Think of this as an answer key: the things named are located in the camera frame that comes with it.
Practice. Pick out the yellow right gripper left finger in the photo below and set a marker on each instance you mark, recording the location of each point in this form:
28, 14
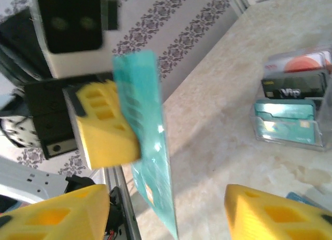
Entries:
85, 219

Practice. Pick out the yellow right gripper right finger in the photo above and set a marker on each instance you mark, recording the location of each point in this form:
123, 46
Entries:
246, 214

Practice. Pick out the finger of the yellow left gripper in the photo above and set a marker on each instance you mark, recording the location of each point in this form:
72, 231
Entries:
109, 144

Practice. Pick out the teal credit card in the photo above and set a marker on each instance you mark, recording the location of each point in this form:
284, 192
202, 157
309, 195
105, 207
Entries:
282, 128
145, 115

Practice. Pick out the blue leather card holder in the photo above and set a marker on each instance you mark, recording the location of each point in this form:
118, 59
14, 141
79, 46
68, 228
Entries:
298, 197

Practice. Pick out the white card with red circle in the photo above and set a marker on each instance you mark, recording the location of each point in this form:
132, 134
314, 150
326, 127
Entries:
301, 64
329, 63

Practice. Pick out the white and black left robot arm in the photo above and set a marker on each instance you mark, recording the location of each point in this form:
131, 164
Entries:
26, 180

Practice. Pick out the black VIP card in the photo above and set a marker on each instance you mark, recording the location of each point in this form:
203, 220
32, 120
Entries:
290, 92

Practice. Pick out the aluminium side rail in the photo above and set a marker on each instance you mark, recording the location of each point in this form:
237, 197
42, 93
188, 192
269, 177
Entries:
114, 176

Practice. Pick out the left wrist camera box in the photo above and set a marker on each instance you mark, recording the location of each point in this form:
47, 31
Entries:
72, 29

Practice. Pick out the aluminium frame post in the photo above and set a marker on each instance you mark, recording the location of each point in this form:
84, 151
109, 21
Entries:
238, 1

